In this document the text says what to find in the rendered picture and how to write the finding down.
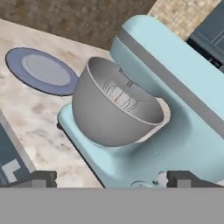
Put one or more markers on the light blue stand mixer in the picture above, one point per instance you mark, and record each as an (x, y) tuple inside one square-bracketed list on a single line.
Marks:
[(186, 96)]

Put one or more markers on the grey mixer bowl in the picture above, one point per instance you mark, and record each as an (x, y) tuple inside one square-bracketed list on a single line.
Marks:
[(102, 116)]

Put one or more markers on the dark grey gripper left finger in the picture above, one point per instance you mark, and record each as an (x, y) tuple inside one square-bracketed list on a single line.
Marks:
[(43, 176)]

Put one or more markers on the blue plate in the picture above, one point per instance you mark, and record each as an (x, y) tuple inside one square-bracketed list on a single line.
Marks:
[(40, 71)]

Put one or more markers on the dark blue cupboard door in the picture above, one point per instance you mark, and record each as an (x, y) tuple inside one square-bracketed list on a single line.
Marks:
[(10, 154)]

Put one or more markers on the dark blue cupboard run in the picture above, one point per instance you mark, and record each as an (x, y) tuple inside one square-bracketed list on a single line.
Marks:
[(209, 35)]

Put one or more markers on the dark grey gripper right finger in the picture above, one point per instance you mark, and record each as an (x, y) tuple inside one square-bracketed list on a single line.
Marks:
[(180, 176)]

